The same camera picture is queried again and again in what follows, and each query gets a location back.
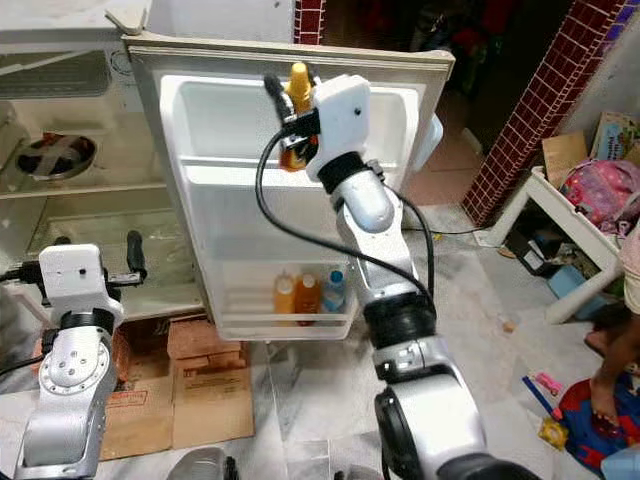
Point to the grey left robot leg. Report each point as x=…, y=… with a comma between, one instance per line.
x=206, y=466

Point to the clear crisper drawer cover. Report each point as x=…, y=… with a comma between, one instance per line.
x=90, y=222

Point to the brown cardboard box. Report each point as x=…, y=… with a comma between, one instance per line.
x=563, y=158

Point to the beige fridge cabinet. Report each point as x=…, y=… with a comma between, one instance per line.
x=110, y=130

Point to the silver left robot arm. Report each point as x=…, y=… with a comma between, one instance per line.
x=75, y=400

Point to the round steel bowl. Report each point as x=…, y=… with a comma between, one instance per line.
x=55, y=160

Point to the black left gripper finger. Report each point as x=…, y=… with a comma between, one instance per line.
x=62, y=242
x=134, y=253

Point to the small yellow toy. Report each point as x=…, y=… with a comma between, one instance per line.
x=554, y=433

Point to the black bag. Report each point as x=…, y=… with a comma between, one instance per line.
x=535, y=245

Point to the child's bare leg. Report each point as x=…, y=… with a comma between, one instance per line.
x=610, y=350

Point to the blue and red cloth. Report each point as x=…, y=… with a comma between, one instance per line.
x=585, y=440

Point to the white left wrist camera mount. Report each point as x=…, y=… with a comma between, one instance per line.
x=72, y=275

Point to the small pink toy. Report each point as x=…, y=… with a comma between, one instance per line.
x=547, y=382

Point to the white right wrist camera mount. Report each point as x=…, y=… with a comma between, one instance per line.
x=345, y=115

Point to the colourful printed box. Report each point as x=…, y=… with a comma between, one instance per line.
x=615, y=135

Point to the white plastic shelf unit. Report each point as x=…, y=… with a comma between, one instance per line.
x=575, y=290

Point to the honey bottle with yellow cap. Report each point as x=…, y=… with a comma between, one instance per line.
x=300, y=85

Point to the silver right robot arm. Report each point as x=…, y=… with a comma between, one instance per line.
x=370, y=205

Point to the thin blue stick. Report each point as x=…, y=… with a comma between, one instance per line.
x=538, y=396

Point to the brown cardboard sheet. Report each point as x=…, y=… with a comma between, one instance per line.
x=140, y=400
x=212, y=400

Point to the orange juice bottle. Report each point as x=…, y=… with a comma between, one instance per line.
x=285, y=298

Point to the pink patterned bag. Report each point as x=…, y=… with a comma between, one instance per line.
x=600, y=190

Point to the amber drink bottle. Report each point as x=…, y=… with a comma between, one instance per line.
x=308, y=296

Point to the glass fridge shelf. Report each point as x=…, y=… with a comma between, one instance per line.
x=80, y=190

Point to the blue label water bottle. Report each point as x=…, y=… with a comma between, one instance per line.
x=333, y=291

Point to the blue plastic bin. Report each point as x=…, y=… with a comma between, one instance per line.
x=570, y=282

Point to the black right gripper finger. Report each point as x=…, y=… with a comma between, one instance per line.
x=277, y=100

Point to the beige fridge door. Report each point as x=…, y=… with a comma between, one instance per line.
x=230, y=210

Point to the grey freezer compartment flap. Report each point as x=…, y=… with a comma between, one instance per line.
x=50, y=75

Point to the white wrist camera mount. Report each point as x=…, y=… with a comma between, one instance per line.
x=72, y=275
x=345, y=115

